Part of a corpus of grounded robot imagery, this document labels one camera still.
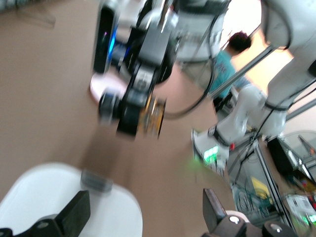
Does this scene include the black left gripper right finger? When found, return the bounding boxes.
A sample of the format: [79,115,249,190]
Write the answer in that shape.
[201,188,298,237]

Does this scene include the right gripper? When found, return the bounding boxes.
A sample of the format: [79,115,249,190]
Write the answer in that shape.
[120,0,180,105]

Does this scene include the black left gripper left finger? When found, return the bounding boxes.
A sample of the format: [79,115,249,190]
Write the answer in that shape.
[0,190,91,237]

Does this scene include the orange push button switch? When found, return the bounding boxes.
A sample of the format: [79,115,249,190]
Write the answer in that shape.
[98,90,167,139]

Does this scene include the white lidded storage box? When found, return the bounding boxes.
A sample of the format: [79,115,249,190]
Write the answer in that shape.
[0,161,144,237]

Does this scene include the pink round plate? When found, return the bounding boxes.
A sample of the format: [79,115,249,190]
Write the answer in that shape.
[89,73,129,106]

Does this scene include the person in teal shirt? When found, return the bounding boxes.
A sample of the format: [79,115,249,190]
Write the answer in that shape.
[211,31,253,100]

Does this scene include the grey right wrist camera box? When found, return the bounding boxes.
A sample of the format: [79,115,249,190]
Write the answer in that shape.
[92,0,119,75]

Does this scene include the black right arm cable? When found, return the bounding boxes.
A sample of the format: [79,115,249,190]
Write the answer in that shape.
[162,0,292,120]

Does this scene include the aluminium window frame post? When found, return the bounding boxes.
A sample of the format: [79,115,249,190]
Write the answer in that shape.
[208,45,275,97]

